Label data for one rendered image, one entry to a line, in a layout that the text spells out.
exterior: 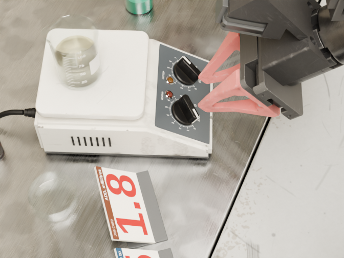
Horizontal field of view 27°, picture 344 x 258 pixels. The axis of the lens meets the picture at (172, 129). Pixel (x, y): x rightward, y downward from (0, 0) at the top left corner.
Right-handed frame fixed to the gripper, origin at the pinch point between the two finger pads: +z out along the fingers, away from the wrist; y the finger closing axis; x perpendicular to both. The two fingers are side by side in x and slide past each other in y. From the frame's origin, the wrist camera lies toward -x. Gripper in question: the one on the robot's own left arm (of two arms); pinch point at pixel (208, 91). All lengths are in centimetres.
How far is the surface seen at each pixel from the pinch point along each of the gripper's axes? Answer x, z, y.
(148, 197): 5.5, 13.1, 6.2
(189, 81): 5.0, 6.9, -7.0
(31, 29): -5.2, 26.1, -18.0
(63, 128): -5.4, 16.2, 1.1
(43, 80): -8.7, 16.6, -3.7
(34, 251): -2.3, 22.5, 13.1
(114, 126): -1.8, 11.8, 0.7
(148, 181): 5.5, 13.1, 4.2
